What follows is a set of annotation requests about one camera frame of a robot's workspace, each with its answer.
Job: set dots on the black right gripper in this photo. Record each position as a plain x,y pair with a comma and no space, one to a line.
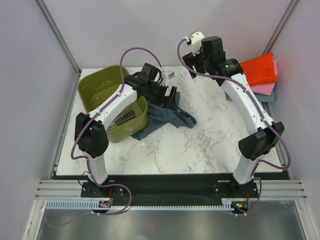
190,60

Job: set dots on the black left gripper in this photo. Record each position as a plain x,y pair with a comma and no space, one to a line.
163,101

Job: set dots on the slate blue t shirt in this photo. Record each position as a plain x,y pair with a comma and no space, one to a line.
158,116

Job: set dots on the olive green plastic basket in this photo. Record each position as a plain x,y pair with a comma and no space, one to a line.
97,87

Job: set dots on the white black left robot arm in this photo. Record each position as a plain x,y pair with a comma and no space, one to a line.
90,134

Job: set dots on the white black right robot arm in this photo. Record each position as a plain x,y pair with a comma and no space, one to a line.
208,59

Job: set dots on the folded red t shirt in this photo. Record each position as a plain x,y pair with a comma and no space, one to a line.
260,70

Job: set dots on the folded grey blue t shirt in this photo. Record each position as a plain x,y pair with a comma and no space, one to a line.
266,97

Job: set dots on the folded pink t shirt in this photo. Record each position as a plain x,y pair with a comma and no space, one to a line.
266,89

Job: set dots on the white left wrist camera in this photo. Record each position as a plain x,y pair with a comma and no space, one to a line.
166,76

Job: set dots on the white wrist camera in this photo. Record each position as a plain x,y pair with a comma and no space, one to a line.
195,41
166,76

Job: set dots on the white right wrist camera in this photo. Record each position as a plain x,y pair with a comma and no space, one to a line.
195,41

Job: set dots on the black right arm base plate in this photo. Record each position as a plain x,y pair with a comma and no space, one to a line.
231,189

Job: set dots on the aluminium right corner post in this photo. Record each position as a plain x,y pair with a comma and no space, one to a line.
281,25

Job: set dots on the aluminium corner post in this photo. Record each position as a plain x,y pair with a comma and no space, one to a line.
57,34
281,25

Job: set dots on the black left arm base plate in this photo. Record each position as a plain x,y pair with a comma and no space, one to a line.
90,190

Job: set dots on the light blue slotted cable duct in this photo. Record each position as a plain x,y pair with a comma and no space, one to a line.
96,205

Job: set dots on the aluminium extrusion rail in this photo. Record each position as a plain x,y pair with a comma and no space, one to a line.
267,189

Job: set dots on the aluminium left corner post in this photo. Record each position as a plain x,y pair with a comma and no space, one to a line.
57,34

